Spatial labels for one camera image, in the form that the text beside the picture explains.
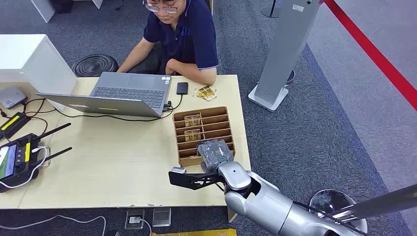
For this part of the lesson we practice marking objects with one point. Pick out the person's left hand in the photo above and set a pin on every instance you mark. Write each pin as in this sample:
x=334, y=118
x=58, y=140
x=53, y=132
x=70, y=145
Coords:
x=169, y=68

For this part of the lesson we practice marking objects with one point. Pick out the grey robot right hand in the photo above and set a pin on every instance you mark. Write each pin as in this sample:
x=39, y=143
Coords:
x=214, y=154

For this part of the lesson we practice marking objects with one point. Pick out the person's right forearm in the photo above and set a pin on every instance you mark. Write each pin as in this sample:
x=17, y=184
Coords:
x=137, y=55

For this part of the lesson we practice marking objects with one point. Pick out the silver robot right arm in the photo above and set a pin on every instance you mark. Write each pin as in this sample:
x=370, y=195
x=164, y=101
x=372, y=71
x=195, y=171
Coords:
x=270, y=205

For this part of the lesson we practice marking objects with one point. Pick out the person's left forearm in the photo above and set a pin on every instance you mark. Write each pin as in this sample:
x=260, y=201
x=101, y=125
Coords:
x=195, y=73

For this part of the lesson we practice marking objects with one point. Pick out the gold card in wrapper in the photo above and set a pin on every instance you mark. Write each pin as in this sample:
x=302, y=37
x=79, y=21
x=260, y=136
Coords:
x=192, y=120
x=192, y=135

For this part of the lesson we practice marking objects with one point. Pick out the brown slotted card organizer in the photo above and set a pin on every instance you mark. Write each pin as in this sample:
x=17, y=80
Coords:
x=208, y=125

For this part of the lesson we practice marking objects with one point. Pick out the person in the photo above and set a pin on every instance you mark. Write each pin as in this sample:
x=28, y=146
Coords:
x=182, y=32

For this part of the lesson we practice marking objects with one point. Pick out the black smartphone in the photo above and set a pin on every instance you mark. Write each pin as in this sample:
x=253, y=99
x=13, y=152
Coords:
x=182, y=88

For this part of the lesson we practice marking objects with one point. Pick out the loose pile of gold cards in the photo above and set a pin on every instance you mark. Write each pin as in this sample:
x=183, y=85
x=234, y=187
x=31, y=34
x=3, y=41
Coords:
x=205, y=93

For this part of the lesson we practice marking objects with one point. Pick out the grey open laptop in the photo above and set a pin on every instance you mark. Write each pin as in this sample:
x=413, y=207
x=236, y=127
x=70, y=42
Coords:
x=130, y=92

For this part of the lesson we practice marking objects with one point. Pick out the black ribbed round stool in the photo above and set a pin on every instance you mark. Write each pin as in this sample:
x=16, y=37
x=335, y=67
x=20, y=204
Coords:
x=94, y=65

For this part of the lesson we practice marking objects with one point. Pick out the yellow patterned object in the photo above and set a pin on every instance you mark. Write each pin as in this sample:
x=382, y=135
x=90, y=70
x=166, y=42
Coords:
x=202, y=233

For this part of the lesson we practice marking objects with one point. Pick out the grey floor socket plate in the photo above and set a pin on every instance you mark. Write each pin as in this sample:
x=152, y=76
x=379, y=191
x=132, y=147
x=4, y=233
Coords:
x=162, y=217

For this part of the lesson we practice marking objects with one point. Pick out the floor socket with plug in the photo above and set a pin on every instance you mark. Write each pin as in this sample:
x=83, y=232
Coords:
x=134, y=219

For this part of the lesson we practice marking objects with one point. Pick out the dark round stand base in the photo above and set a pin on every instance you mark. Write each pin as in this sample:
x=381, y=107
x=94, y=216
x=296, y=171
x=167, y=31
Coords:
x=271, y=9

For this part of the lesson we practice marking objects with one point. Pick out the grey kiosk stand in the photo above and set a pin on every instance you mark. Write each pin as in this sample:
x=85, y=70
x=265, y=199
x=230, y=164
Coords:
x=286, y=49

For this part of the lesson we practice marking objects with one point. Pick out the chrome stanchion base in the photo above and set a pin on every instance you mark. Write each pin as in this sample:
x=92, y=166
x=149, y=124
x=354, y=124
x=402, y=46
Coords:
x=325, y=200

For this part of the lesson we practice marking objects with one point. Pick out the white cabinet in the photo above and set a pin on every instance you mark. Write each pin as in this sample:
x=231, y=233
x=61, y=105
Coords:
x=32, y=62

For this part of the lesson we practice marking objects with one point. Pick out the white furniture leg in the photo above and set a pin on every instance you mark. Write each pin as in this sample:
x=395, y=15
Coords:
x=44, y=9

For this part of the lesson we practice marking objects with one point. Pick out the small grey box device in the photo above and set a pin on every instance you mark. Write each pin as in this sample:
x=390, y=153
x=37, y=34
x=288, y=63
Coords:
x=11, y=97

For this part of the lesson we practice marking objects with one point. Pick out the black power adapter yellow label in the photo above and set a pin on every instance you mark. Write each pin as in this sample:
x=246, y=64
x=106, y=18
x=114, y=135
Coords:
x=13, y=124

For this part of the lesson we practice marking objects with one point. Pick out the chrome stanchion pole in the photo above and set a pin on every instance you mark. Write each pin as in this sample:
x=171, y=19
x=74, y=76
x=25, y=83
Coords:
x=381, y=202

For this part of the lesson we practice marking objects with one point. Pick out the black remote controller with antennas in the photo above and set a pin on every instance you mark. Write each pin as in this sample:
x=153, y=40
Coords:
x=19, y=159

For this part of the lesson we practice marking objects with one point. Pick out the red barrier belt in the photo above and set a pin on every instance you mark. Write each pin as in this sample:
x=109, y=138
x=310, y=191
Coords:
x=374, y=53

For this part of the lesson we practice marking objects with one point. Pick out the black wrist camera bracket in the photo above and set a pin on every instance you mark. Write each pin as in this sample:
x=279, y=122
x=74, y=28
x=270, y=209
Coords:
x=192, y=180

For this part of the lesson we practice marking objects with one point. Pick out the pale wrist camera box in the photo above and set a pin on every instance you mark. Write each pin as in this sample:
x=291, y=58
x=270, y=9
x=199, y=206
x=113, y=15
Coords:
x=178, y=170

